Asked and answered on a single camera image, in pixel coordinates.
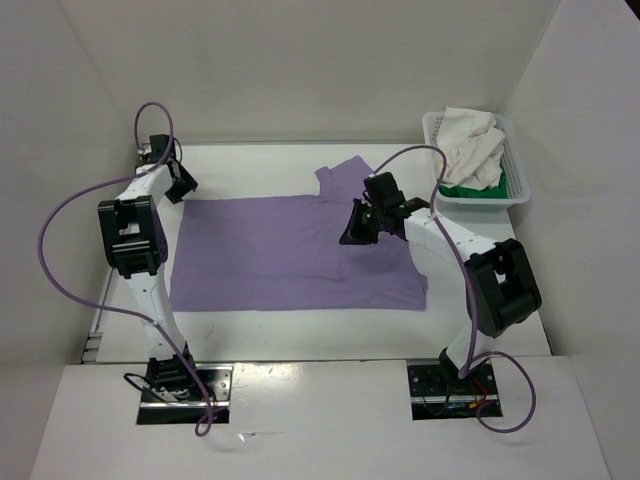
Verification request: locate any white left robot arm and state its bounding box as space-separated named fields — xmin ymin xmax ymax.
xmin=97 ymin=134 xmax=200 ymax=400

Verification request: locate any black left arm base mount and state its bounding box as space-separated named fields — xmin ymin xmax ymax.
xmin=123 ymin=364 xmax=234 ymax=425

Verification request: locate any purple t shirt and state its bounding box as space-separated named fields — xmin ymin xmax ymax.
xmin=169 ymin=156 xmax=427 ymax=312

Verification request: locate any white crumpled t shirt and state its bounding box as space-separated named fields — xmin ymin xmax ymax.
xmin=436 ymin=107 xmax=506 ymax=190

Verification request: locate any green t shirt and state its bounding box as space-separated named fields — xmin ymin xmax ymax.
xmin=439 ymin=171 xmax=508 ymax=199

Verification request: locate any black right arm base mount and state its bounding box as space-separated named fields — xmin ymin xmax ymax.
xmin=406 ymin=360 xmax=503 ymax=421

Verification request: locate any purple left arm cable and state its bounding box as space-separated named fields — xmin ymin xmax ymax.
xmin=38 ymin=102 xmax=226 ymax=438

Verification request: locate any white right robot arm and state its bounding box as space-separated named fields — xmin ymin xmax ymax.
xmin=339 ymin=172 xmax=542 ymax=393

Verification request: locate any white plastic laundry basket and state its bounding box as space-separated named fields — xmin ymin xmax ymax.
xmin=423 ymin=107 xmax=531 ymax=212

